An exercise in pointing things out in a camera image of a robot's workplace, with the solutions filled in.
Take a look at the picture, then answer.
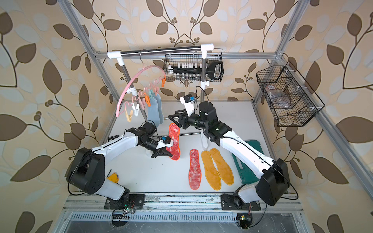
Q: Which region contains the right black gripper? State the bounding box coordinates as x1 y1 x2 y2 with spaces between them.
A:
170 108 210 131

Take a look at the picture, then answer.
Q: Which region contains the red patterned insole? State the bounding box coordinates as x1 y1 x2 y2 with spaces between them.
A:
188 149 202 190
167 123 181 161

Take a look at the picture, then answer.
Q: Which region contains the grey blue insole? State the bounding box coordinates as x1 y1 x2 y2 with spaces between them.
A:
155 94 164 124
148 97 160 127

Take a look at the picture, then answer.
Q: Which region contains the pink clip hanger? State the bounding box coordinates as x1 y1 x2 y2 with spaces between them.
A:
115 65 166 121

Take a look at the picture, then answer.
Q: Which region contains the yellow fuzzy insole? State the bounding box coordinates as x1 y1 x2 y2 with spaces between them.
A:
210 148 234 185
201 150 221 191

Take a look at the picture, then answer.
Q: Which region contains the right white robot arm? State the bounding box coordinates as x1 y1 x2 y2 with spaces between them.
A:
169 102 290 206

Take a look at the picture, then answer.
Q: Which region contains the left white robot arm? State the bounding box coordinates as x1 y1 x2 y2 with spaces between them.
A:
67 121 174 201

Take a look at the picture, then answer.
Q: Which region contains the yellow tape measure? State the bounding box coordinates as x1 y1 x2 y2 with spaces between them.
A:
107 173 119 183

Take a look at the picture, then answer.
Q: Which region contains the metal clothes rack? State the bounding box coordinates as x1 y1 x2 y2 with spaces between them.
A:
106 44 215 149

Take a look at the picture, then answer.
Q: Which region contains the green plastic tool case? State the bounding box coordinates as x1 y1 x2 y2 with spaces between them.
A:
231 139 264 185

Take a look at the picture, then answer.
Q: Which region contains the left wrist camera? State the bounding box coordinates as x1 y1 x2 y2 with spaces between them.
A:
156 136 173 149

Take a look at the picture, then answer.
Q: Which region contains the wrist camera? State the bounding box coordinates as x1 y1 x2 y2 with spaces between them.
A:
180 94 196 117
156 136 173 149

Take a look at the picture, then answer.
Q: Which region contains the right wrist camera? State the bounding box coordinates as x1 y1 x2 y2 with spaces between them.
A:
180 94 196 117

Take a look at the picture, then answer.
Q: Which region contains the back black wire basket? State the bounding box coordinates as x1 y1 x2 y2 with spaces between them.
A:
163 48 224 82

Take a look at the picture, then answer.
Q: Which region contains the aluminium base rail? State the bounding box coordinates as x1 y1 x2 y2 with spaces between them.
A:
59 192 304 223

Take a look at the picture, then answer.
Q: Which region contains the side black wire basket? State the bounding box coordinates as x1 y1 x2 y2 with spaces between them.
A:
256 61 325 127

